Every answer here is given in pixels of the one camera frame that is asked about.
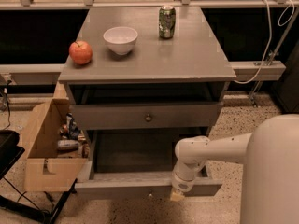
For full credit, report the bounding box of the silver can in box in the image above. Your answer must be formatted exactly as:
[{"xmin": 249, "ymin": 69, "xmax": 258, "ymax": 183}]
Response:
[{"xmin": 57, "ymin": 140, "xmax": 78, "ymax": 150}]

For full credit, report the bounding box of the red apple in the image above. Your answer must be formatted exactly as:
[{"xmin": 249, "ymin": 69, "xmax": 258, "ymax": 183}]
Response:
[{"xmin": 69, "ymin": 41, "xmax": 93, "ymax": 65}]

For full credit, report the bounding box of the green soda can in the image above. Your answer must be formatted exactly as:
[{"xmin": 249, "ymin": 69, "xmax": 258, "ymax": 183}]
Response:
[{"xmin": 159, "ymin": 5, "xmax": 176, "ymax": 39}]

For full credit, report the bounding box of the white cable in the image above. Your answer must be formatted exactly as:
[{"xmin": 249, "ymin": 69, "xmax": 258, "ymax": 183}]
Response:
[{"xmin": 233, "ymin": 0, "xmax": 295, "ymax": 85}]

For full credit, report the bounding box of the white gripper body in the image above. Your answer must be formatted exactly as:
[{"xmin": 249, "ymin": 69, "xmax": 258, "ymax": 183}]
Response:
[{"xmin": 171, "ymin": 161, "xmax": 206, "ymax": 193}]

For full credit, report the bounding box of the dark bottle in box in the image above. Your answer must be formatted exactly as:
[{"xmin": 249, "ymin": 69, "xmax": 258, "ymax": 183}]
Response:
[{"xmin": 66, "ymin": 113, "xmax": 80, "ymax": 140}]

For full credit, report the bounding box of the grey top drawer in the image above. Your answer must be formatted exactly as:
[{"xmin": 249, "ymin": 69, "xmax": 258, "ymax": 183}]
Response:
[{"xmin": 70, "ymin": 103, "xmax": 222, "ymax": 130}]

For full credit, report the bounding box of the grey drawer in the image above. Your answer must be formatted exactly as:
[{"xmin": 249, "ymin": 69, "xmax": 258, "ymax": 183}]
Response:
[
  {"xmin": 70, "ymin": 103, "xmax": 222, "ymax": 130},
  {"xmin": 74, "ymin": 129, "xmax": 223, "ymax": 201}
]

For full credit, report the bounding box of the grey drawer cabinet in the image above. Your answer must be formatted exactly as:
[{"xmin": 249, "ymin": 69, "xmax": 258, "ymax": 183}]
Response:
[{"xmin": 58, "ymin": 6, "xmax": 237, "ymax": 178}]

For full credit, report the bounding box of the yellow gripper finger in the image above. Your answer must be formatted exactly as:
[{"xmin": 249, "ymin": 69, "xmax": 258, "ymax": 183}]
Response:
[{"xmin": 170, "ymin": 189, "xmax": 185, "ymax": 202}]

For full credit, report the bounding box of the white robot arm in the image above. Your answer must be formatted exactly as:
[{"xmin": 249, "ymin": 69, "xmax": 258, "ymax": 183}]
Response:
[{"xmin": 170, "ymin": 114, "xmax": 299, "ymax": 224}]

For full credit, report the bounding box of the white bowl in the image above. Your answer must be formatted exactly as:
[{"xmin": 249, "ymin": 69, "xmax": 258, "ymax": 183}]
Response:
[{"xmin": 103, "ymin": 26, "xmax": 138, "ymax": 55}]

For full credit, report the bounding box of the black stand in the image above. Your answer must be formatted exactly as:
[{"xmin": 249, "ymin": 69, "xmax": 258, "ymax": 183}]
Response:
[{"xmin": 0, "ymin": 130, "xmax": 77, "ymax": 224}]

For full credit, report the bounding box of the cardboard box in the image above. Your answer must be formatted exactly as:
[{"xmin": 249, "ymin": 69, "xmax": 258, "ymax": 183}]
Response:
[{"xmin": 18, "ymin": 97, "xmax": 88, "ymax": 193}]

